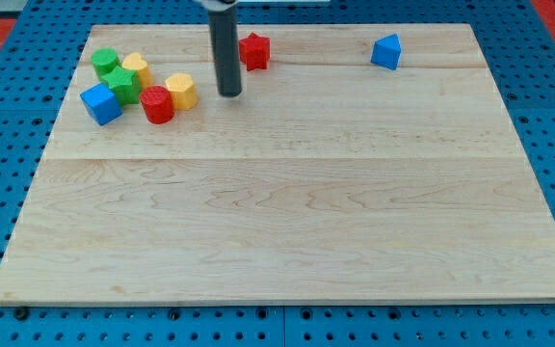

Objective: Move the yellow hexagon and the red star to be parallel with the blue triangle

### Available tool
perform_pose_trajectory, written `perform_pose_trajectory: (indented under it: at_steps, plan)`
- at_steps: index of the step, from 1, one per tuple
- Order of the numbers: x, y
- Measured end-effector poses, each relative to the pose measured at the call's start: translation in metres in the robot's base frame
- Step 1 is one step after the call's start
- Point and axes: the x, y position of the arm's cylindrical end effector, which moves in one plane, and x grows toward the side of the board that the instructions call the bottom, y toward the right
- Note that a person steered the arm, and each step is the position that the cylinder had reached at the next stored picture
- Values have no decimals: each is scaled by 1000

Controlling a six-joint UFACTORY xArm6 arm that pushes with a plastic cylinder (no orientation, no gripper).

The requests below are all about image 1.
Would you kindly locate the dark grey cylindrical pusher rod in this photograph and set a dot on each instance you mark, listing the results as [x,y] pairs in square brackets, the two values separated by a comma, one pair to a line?
[222,18]

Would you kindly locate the silver rod mount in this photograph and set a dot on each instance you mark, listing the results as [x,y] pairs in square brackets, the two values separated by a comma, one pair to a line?
[216,2]

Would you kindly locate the red star block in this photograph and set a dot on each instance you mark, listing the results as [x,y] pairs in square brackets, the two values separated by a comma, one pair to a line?
[255,51]

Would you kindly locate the yellow hexagon block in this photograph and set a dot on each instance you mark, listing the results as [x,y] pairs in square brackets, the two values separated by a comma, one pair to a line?
[183,91]

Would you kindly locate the green star block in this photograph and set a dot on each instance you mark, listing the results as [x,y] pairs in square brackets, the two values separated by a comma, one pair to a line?
[124,83]

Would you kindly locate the blue triangle block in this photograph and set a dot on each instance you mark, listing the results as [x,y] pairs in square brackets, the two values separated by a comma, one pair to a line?
[386,52]

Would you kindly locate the yellow heart block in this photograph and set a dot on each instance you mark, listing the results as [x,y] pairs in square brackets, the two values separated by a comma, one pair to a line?
[136,62]

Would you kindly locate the red cylinder block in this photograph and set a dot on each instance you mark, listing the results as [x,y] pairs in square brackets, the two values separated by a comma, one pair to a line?
[157,104]

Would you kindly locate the green cylinder block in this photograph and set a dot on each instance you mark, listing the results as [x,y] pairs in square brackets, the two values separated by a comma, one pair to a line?
[104,61]

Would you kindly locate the blue cube block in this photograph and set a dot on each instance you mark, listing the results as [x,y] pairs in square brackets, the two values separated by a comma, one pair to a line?
[101,104]

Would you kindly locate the light wooden board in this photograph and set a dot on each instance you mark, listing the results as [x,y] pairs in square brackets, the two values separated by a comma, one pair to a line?
[330,181]

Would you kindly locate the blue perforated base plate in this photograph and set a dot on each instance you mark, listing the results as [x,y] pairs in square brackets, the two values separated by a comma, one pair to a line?
[36,64]

